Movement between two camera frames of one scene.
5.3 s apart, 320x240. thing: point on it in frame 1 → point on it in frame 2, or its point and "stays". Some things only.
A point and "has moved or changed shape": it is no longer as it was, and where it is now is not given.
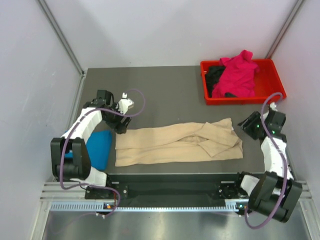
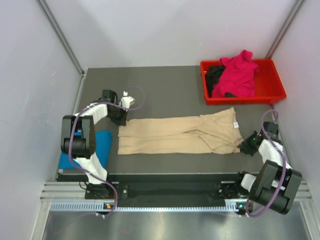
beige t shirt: x=168 y=142 has moved or changed shape
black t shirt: x=212 y=76 stays
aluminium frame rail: x=53 y=191 stays
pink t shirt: x=237 y=77 stays
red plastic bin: x=269 y=80 stays
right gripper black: x=248 y=128 → x=244 y=146
